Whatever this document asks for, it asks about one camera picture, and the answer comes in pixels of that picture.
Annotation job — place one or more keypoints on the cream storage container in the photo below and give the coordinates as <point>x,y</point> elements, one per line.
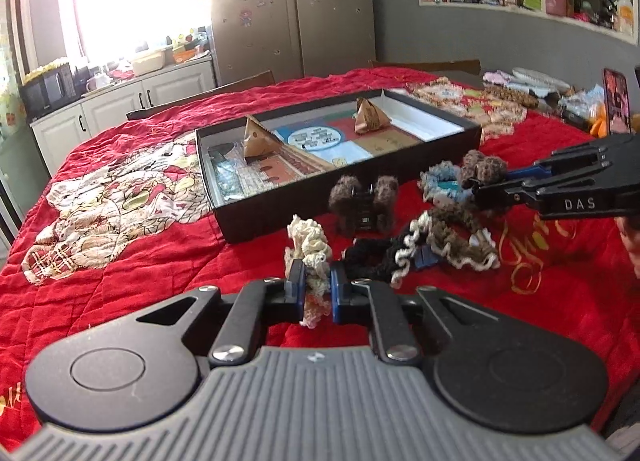
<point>148,62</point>

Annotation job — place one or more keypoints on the black shallow box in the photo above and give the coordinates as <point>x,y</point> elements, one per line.
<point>235,228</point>

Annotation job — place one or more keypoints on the smartphone on stand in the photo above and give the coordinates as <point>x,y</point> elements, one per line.
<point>616,101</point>

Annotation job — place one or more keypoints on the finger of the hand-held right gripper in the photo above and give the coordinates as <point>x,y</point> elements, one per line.
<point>500,192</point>
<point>530,172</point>

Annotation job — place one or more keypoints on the blue hair clip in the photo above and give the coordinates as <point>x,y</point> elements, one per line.
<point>427,257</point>

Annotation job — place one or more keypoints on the lilac folded cloth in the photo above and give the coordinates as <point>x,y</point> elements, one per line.
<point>496,78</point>

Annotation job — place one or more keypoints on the printed paper sheet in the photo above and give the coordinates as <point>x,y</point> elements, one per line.
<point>320,141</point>

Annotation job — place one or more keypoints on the white mug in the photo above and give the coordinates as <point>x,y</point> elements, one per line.
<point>97,83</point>

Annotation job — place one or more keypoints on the black scrunchie with white trim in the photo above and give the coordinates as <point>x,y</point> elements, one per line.
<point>372,256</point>

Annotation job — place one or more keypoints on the orange object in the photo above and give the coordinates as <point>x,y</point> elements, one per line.
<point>598,126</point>

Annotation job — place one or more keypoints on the black framed glass door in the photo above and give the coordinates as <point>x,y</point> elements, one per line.
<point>15,41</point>

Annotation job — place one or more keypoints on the black microwave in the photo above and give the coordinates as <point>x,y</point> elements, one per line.
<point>47,91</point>

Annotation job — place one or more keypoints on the dark brown fuzzy scrunchie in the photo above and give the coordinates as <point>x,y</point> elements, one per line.
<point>482,168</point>

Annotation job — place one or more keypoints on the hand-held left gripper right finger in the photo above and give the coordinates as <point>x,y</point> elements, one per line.
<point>340,293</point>

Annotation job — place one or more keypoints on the red bear print blanket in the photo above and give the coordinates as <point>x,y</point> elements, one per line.
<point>125,301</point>

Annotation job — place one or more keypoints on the white bottle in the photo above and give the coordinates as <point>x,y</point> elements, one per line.
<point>626,13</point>

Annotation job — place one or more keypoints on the orange box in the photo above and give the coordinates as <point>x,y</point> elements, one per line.
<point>184,56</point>

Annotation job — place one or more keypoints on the brown knitted item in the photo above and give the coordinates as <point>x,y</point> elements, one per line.
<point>510,97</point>

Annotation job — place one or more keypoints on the brown scrunchie with cream trim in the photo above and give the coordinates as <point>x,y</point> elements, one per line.
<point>460,241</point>

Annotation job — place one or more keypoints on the beige double door fridge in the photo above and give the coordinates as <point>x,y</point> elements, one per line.
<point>300,16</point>

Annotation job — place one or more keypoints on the white kitchen cabinet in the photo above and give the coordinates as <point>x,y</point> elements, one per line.
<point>125,106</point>

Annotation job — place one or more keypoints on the cartoon girl fridge sticker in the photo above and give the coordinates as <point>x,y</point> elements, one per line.
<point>246,17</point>

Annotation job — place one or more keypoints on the white striped cloth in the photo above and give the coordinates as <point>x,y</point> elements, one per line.
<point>540,78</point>

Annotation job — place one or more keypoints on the clear plastic bag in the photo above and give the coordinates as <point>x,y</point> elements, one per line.
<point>582,101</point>

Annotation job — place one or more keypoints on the dark wooden chair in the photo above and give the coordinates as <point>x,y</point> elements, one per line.
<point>425,66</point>

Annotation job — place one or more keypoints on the person's right hand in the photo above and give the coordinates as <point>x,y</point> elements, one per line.
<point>632,246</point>

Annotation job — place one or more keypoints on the yellow decoration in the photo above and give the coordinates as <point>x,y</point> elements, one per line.
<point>45,67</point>

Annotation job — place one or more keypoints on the blue crochet scrunchie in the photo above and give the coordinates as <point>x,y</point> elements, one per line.
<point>435,178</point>

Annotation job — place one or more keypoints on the cream crochet scrunchie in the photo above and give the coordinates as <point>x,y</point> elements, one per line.
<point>311,248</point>

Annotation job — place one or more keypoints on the red cloth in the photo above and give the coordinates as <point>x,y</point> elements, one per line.
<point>121,73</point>

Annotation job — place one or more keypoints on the brown pyramid paper packet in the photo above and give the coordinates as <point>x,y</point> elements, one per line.
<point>371,116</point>
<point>260,141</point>

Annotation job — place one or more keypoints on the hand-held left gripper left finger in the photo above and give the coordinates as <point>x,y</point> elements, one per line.
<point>297,291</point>

